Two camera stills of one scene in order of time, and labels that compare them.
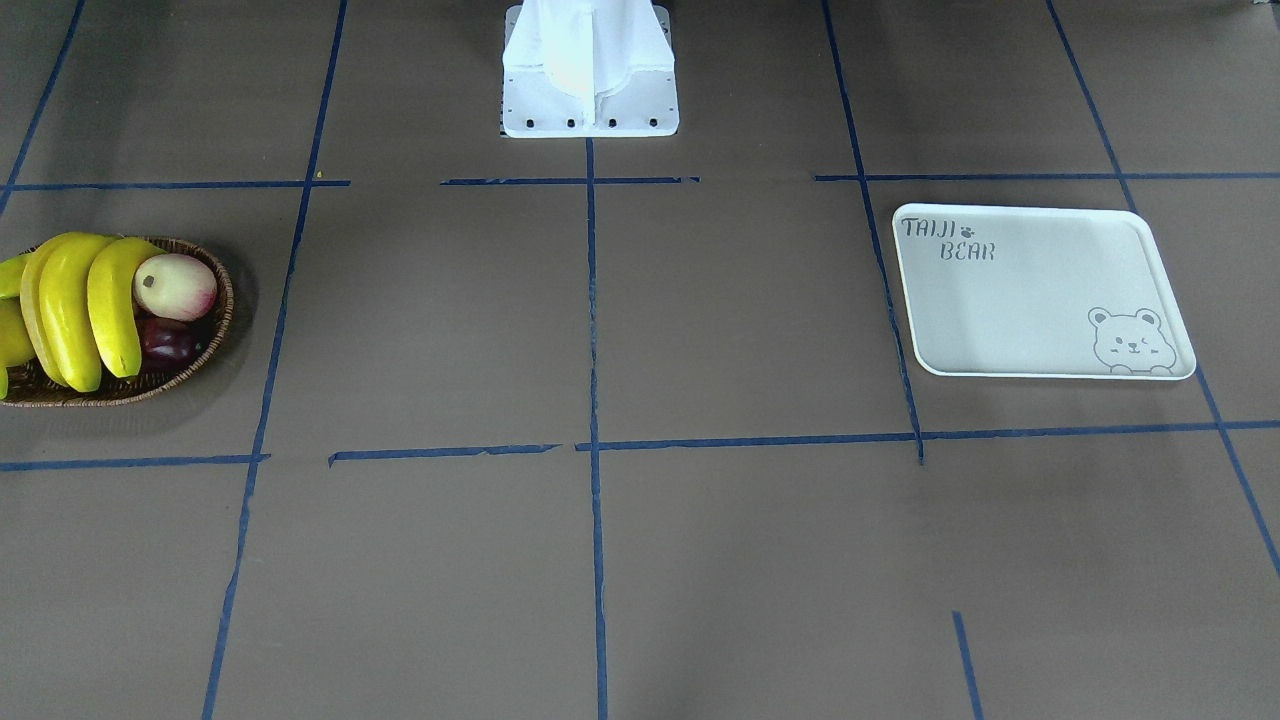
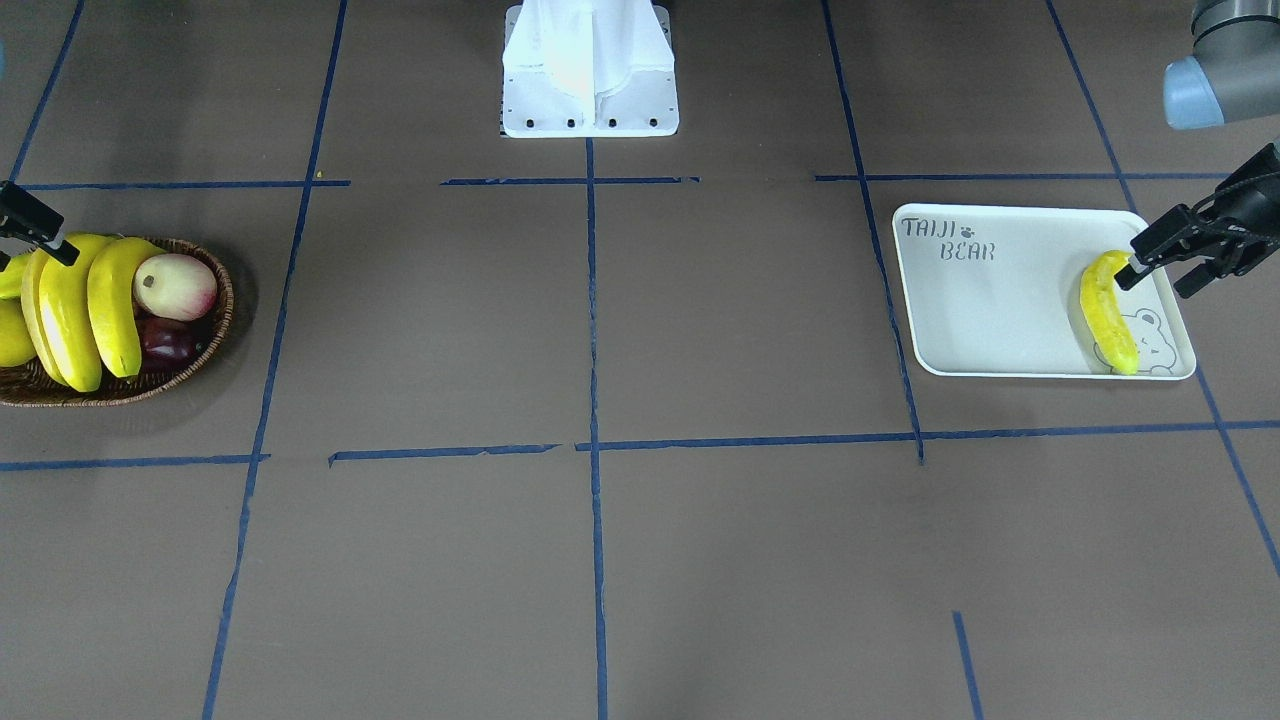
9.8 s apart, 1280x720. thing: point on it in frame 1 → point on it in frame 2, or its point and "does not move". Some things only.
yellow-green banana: (15, 346) → (1101, 308)
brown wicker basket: (150, 382) does not move
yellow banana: (110, 288) does not move
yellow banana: (67, 309) does not move
